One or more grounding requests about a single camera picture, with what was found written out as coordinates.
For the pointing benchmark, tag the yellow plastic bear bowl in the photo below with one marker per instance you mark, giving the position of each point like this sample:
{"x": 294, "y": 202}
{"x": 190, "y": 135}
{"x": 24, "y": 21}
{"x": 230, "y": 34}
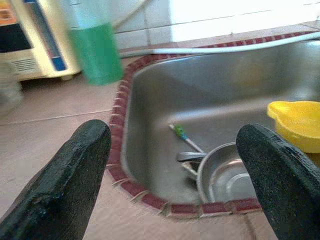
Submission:
{"x": 297, "y": 125}

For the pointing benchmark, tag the stainless steel sink basin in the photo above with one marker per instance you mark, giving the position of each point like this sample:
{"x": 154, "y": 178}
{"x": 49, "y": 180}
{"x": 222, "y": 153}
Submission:
{"x": 200, "y": 87}

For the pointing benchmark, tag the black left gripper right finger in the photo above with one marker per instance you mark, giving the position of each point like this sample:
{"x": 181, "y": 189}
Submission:
{"x": 282, "y": 187}

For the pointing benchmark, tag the thin white pipe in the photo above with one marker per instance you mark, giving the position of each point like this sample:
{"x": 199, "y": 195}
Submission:
{"x": 225, "y": 48}

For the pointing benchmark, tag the shallow steel plate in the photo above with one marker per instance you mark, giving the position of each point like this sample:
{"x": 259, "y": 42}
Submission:
{"x": 220, "y": 175}

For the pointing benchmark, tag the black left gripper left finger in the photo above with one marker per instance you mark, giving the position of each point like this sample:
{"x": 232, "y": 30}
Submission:
{"x": 62, "y": 180}

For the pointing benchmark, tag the white green child utensil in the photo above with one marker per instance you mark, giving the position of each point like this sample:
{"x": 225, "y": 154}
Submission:
{"x": 178, "y": 130}

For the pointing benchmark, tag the green dish soap bottle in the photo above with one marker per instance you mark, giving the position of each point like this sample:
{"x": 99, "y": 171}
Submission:
{"x": 97, "y": 55}

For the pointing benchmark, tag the metal fork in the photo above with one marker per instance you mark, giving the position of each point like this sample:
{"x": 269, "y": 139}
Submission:
{"x": 191, "y": 170}

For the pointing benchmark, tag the cream water ionizer machine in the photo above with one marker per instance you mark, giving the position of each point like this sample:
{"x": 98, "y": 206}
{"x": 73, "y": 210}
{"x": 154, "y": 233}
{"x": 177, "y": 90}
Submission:
{"x": 37, "y": 50}

